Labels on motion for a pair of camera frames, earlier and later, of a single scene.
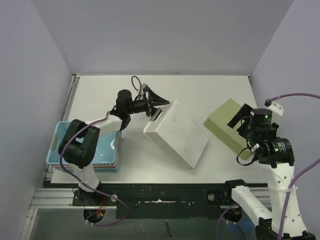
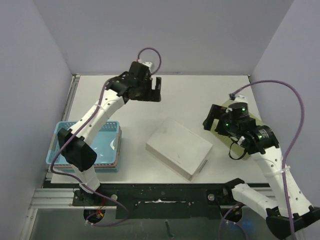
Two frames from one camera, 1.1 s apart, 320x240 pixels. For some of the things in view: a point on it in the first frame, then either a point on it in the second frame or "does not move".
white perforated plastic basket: (173, 130) → (181, 150)
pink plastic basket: (99, 166) does not move
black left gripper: (155, 100) → (151, 95)
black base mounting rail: (159, 201) does not move
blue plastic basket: (107, 152) does not move
